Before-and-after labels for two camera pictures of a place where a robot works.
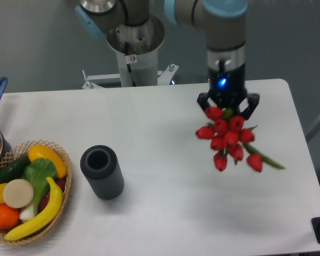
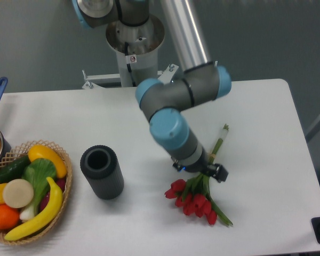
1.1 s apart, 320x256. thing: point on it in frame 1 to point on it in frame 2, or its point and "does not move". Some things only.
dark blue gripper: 228,88 to 202,165
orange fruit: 2,217 does not move
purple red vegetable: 61,183 does not move
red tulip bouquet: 228,136 to 193,196
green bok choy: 39,172 does not move
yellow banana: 46,217 does not move
